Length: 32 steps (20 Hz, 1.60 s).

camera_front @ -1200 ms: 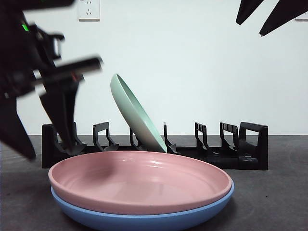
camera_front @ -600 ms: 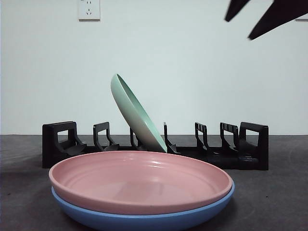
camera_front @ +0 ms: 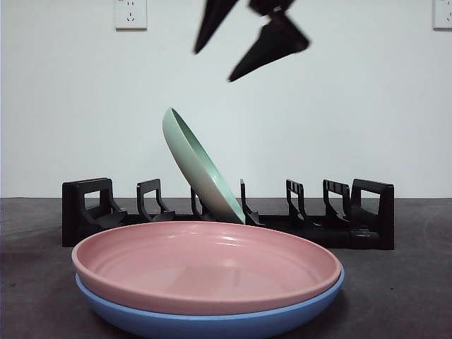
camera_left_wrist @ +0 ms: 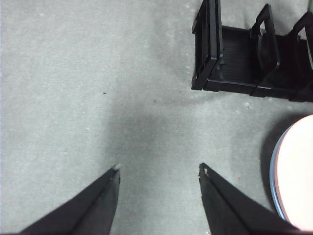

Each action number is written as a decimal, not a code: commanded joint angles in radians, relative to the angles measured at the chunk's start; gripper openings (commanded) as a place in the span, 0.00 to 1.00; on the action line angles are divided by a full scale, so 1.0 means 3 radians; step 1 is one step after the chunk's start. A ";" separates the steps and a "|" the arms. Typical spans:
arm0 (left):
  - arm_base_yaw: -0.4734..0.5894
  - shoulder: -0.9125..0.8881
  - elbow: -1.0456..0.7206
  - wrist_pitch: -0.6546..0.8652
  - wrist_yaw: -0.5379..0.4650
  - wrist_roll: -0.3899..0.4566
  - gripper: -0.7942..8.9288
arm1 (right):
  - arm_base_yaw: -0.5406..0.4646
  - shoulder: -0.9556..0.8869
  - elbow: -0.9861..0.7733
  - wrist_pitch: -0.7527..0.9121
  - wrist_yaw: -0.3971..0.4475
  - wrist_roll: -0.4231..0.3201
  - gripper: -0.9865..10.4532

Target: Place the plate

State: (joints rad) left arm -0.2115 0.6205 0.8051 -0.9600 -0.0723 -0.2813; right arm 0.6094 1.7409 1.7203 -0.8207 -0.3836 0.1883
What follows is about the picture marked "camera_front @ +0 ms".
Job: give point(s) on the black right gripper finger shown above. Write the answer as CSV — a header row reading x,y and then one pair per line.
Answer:
x,y
275,42
213,21

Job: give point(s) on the green plate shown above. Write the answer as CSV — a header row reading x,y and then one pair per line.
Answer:
x,y
197,166

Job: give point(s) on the pink plate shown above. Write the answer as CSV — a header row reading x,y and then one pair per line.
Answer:
x,y
197,254

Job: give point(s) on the blue plate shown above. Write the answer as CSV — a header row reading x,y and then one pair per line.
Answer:
x,y
212,323

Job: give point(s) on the black plastic plate rack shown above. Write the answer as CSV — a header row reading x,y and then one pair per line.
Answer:
x,y
370,212

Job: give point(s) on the white wall socket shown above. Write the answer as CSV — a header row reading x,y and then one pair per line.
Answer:
x,y
131,16
443,16

